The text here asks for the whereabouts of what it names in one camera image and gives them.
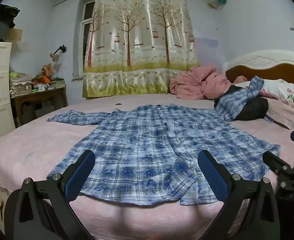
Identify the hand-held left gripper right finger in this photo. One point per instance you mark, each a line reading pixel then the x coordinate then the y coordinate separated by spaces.
pixel 212 177

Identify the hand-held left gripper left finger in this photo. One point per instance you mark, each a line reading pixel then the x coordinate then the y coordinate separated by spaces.
pixel 80 175

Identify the blue plaid shirt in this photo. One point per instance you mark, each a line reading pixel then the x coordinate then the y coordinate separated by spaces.
pixel 142 142

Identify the white printed pillow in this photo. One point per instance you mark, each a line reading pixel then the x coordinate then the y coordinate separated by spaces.
pixel 287 92

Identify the black cloth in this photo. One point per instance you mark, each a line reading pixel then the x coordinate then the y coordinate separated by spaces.
pixel 253 108

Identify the wooden desk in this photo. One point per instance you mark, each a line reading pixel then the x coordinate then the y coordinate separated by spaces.
pixel 36 100

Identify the white and wooden headboard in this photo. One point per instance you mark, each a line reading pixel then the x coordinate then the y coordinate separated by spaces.
pixel 262 60

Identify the pink quilt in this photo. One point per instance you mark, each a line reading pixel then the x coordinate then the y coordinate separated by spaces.
pixel 194 85

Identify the orange toy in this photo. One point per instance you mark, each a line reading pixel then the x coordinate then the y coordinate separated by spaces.
pixel 43 79

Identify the stack of papers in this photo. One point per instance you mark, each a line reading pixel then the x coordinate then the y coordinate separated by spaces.
pixel 19 85

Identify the tree print curtain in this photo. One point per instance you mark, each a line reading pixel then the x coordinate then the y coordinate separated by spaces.
pixel 137 42

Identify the white framed window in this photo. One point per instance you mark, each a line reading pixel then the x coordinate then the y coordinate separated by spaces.
pixel 87 12

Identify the black bag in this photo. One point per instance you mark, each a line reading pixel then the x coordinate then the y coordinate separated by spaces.
pixel 1 20

